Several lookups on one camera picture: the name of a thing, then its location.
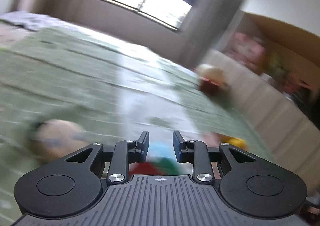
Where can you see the red and green object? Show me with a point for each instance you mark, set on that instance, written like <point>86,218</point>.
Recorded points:
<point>160,166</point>

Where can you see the yellow toy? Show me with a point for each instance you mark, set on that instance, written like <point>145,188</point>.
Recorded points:
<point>236,142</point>

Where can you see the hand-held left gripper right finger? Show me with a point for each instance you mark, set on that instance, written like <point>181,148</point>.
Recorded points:
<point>178,146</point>

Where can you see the beige padded headboard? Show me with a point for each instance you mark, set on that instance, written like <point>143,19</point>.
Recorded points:
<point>260,106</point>

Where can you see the pink printed item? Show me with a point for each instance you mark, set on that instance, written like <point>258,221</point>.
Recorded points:
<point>246,49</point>

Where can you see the grey patterned quilt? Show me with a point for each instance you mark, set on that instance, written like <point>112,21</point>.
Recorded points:
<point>27,19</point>

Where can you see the cream and red plush toy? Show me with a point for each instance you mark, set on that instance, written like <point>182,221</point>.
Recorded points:
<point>212,78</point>

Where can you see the beige round object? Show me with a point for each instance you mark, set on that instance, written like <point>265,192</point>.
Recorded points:
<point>58,138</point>

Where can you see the blue packet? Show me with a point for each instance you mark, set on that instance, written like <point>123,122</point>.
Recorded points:
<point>160,149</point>

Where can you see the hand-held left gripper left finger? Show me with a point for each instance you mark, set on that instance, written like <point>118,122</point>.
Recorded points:
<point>144,146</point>

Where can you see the brown cardboard box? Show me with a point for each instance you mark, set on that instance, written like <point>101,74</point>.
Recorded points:
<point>282,33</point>

